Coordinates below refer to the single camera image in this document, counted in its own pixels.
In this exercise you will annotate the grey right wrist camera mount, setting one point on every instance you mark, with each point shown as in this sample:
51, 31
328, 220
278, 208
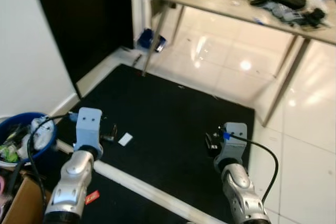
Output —
234, 142

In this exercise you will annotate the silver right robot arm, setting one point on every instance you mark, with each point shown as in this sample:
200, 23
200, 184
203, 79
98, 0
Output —
239, 187

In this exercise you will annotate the white paper card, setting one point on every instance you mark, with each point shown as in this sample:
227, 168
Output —
125, 139

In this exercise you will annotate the black floor mat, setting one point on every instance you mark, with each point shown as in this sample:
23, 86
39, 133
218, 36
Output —
168, 124

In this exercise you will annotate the blue bag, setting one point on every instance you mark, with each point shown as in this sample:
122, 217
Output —
149, 39

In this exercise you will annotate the brown cardboard box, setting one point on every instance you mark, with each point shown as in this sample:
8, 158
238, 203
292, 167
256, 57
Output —
26, 205

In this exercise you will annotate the white floor strip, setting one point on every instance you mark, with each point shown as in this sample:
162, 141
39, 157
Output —
136, 184

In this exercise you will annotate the red wrapper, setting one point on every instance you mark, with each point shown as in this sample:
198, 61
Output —
92, 198

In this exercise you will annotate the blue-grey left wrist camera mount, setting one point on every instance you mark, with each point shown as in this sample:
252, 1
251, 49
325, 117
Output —
88, 127

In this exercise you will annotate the green wrapper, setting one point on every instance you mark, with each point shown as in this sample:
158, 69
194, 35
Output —
8, 153

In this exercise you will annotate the blue rubbish bin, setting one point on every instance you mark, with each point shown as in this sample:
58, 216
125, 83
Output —
16, 119

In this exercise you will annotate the wooden table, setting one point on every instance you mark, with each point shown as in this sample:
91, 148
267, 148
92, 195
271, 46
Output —
236, 9

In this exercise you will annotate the white plastic trash bag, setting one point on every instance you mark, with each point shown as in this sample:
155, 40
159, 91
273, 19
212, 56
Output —
41, 132

